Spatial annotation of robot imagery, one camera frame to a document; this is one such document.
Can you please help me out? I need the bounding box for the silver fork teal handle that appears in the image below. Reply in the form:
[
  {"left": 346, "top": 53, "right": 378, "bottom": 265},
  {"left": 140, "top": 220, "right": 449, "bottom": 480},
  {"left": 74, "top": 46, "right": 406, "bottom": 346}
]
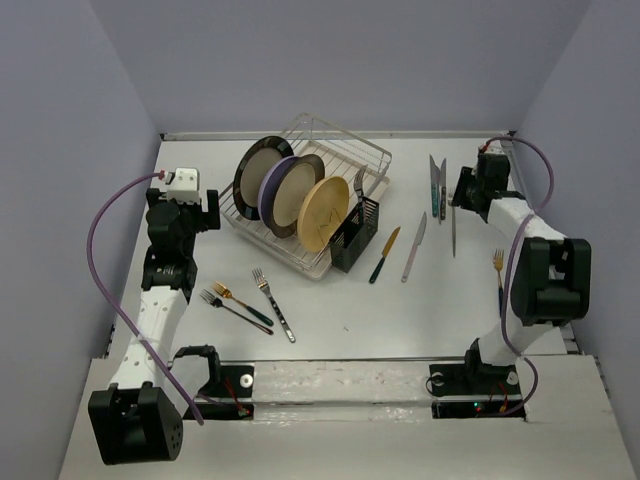
[{"left": 353, "top": 166, "right": 367, "bottom": 206}]

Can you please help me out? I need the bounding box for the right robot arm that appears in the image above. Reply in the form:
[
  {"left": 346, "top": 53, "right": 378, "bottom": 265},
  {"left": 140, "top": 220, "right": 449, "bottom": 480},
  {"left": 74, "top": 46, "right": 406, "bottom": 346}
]
[{"left": 453, "top": 149, "right": 592, "bottom": 392}]

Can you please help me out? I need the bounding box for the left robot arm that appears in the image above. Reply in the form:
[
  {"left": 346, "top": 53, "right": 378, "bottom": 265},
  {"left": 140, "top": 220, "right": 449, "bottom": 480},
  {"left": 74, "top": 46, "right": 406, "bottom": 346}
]
[{"left": 88, "top": 187, "right": 221, "bottom": 465}]

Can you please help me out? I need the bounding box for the black rimmed plate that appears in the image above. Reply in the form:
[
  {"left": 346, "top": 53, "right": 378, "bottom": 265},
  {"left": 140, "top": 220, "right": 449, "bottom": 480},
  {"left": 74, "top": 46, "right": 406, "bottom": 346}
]
[{"left": 232, "top": 136, "right": 294, "bottom": 221}]

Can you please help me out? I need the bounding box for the purple plate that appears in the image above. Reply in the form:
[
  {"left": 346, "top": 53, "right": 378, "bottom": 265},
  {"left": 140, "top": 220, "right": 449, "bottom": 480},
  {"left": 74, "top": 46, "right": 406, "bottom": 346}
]
[{"left": 258, "top": 155, "right": 299, "bottom": 227}]

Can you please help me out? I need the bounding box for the grey brown plate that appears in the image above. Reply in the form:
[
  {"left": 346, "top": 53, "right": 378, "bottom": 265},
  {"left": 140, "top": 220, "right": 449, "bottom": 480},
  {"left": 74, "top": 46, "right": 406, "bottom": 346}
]
[{"left": 270, "top": 154, "right": 325, "bottom": 238}]

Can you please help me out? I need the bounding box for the black utensil caddy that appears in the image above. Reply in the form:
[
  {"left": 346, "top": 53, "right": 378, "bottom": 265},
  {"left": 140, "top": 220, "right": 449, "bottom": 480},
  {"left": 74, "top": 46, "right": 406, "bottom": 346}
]
[{"left": 329, "top": 197, "right": 380, "bottom": 273}]

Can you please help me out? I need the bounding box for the yellow plate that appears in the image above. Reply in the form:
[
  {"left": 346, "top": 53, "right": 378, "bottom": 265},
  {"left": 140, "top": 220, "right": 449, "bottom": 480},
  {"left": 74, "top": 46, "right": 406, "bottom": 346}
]
[{"left": 297, "top": 176, "right": 350, "bottom": 253}]

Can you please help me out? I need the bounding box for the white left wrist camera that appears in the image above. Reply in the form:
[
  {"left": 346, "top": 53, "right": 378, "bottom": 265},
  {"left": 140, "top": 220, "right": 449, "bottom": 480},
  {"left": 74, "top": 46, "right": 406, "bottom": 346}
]
[{"left": 166, "top": 167, "right": 201, "bottom": 205}]

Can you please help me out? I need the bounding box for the knife dark handle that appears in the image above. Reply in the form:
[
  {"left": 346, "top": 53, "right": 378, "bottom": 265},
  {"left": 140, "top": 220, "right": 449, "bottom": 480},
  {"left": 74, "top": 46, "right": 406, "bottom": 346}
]
[{"left": 439, "top": 158, "right": 447, "bottom": 224}]

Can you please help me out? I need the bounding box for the knife teal handle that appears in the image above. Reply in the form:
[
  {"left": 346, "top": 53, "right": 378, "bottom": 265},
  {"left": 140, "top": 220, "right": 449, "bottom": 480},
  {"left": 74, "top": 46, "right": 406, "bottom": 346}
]
[{"left": 429, "top": 155, "right": 440, "bottom": 219}]

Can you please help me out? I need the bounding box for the gold fork green handle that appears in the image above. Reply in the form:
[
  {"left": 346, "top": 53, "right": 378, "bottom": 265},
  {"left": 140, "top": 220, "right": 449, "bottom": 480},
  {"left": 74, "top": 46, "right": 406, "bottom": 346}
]
[{"left": 212, "top": 282, "right": 274, "bottom": 327}]

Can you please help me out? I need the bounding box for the dark fork thin handle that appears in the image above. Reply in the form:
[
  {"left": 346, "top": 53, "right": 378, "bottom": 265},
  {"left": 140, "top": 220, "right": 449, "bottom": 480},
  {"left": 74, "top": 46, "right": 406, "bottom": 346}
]
[{"left": 200, "top": 290, "right": 274, "bottom": 336}]

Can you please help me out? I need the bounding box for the gold knife green handle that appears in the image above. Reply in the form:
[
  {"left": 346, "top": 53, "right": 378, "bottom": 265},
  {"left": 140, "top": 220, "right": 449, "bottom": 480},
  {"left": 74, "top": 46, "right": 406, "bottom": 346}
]
[{"left": 369, "top": 226, "right": 401, "bottom": 284}]

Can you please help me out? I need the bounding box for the silver fork perforated handle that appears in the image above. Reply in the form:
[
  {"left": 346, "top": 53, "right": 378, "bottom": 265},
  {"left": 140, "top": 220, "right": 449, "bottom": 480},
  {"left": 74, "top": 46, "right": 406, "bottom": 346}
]
[{"left": 252, "top": 268, "right": 296, "bottom": 343}]

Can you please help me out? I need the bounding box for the metal wire dish rack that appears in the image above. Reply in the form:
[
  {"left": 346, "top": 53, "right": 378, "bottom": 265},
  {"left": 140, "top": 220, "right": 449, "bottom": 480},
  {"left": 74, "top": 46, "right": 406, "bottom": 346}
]
[{"left": 213, "top": 114, "right": 393, "bottom": 269}]

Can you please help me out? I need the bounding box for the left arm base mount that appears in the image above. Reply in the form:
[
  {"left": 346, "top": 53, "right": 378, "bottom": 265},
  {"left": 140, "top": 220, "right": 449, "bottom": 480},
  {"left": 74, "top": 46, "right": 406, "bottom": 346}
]
[{"left": 171, "top": 345, "right": 255, "bottom": 421}]

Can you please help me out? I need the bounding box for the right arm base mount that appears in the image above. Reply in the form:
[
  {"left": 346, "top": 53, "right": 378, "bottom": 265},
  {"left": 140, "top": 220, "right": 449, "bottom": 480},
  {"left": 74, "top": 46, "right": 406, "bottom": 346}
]
[{"left": 425, "top": 339, "right": 526, "bottom": 420}]

